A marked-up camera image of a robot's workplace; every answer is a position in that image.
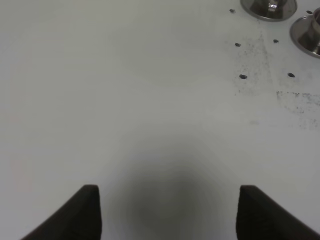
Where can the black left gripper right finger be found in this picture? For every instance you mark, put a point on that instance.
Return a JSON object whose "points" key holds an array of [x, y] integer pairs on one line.
{"points": [[259, 217]]}

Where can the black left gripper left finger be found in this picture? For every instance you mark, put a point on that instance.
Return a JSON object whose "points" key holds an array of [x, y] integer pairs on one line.
{"points": [[80, 218]]}

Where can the near steel saucer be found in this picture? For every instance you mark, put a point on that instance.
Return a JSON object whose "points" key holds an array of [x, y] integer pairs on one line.
{"points": [[298, 28]]}

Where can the steel saucer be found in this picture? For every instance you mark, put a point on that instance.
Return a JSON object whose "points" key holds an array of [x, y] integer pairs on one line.
{"points": [[270, 10], [298, 28]]}

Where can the far steel saucer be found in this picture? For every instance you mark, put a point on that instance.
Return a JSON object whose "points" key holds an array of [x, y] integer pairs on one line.
{"points": [[270, 10]]}

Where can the near steel teacup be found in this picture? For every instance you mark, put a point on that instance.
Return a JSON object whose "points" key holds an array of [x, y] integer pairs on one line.
{"points": [[311, 39]]}

